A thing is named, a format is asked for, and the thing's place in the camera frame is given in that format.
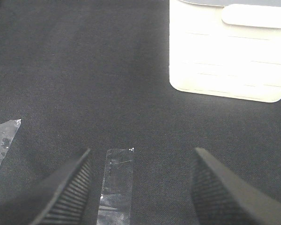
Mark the clear tape strip right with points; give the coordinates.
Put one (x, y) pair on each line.
(7, 133)

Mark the clear tape strip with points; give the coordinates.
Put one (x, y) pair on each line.
(116, 193)
(7, 133)

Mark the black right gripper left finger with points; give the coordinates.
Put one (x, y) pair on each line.
(64, 194)

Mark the clear tape strip center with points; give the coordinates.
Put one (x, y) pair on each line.
(116, 193)

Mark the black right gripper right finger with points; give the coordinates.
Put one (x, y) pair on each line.
(220, 197)

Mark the cream plastic storage basket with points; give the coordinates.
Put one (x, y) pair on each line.
(227, 48)

